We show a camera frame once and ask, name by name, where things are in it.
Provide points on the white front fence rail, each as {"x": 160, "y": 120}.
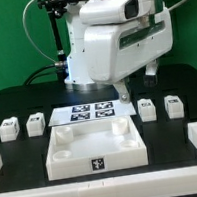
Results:
{"x": 167, "y": 183}

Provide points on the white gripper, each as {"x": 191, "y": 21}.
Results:
{"x": 115, "y": 51}

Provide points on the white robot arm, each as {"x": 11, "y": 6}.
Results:
{"x": 78, "y": 77}

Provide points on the white square table top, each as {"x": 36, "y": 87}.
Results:
{"x": 94, "y": 147}

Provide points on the AprilTag marker sheet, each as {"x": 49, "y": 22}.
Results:
{"x": 82, "y": 113}

